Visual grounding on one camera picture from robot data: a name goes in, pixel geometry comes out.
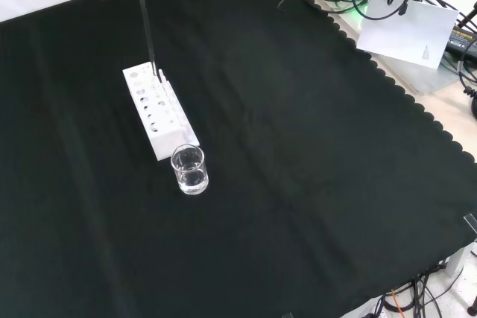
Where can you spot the black power adapter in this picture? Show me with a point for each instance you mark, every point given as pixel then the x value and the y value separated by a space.
pixel 462 40

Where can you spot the white test tube rack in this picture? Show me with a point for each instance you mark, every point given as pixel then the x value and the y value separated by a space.
pixel 156 124

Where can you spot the white paper sheet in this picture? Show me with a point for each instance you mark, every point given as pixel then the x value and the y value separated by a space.
pixel 406 31

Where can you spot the grey metal base plate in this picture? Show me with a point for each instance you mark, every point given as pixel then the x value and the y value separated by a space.
pixel 428 77

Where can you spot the clear tape piece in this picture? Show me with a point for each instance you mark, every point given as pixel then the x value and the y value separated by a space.
pixel 282 5
pixel 471 222
pixel 288 315

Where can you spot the small clear glass beaker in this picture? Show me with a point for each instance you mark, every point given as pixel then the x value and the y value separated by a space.
pixel 189 173

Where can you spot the black bench cloth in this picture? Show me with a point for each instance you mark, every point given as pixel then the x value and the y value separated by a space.
pixel 261 154

